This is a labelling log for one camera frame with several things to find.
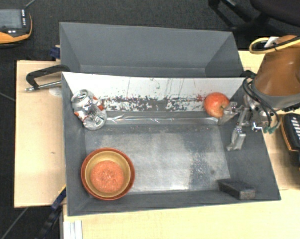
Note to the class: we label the grey metal bin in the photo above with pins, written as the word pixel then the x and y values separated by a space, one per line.
pixel 152 153

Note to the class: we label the red and yellow apple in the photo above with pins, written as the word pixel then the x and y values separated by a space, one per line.
pixel 214 104

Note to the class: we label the yellow bowl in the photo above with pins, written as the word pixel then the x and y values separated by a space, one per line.
pixel 90 158

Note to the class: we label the pale wood board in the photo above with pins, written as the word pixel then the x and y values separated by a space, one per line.
pixel 38 143

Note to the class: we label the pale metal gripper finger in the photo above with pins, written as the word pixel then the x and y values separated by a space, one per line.
pixel 236 139
pixel 226 114

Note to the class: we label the crushed silver and red can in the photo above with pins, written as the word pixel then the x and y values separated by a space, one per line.
pixel 89 109

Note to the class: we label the orange round scourer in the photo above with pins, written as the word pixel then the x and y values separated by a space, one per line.
pixel 107 176

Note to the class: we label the red-brown bowl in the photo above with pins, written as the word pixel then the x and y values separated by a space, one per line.
pixel 84 180

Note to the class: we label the black sponge block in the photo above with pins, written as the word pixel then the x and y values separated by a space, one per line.
pixel 236 188

